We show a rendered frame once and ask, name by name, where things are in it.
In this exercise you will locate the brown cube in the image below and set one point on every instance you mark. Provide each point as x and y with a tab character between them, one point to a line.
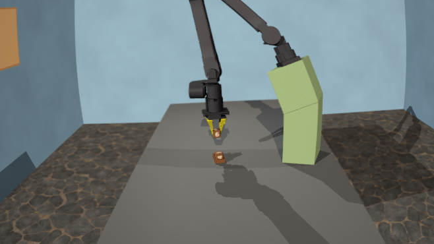
219	155
216	133

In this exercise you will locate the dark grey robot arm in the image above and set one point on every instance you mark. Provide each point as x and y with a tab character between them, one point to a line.
212	68

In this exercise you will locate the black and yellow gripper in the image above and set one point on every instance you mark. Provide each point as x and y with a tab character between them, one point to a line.
215	111

